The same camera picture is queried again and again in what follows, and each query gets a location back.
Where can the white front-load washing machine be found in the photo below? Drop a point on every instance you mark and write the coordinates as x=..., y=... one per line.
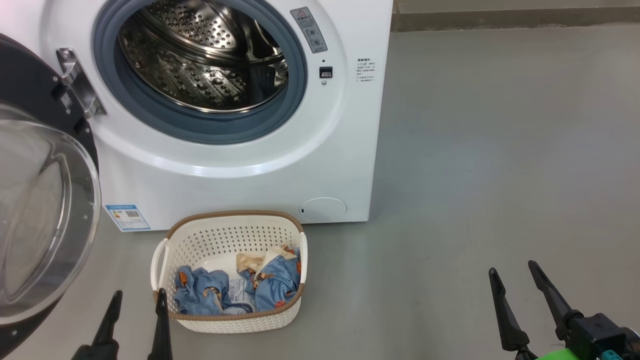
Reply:
x=325, y=165

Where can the grey warning label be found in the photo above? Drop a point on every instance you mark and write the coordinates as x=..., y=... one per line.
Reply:
x=310, y=30

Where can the washing machine glass door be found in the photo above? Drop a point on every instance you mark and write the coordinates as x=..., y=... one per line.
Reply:
x=50, y=225

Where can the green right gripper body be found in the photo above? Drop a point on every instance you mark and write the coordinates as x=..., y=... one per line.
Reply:
x=565, y=356

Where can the small printed text label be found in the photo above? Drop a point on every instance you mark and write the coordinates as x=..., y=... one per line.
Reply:
x=365, y=70

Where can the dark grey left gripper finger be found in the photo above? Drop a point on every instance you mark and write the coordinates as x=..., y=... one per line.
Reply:
x=105, y=335
x=161, y=330

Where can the stainless steel washing machine drum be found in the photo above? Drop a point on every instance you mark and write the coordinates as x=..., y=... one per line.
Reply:
x=200, y=75

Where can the round white filter cover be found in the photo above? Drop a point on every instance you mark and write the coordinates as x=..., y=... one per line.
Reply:
x=323, y=210

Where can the blue patterned garment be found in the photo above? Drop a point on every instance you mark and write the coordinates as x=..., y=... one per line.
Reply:
x=200, y=292
x=275, y=285

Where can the cream perforated laundry basket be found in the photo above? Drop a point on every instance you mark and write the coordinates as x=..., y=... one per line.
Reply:
x=225, y=235

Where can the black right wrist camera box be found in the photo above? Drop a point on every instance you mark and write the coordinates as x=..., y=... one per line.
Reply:
x=595, y=332

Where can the basket product sticker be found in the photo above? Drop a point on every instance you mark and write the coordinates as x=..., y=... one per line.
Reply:
x=240, y=290

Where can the blue energy label sticker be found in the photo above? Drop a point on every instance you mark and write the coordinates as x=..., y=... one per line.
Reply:
x=127, y=218

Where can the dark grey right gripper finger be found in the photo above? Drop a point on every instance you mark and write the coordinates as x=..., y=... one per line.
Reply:
x=552, y=300
x=510, y=325

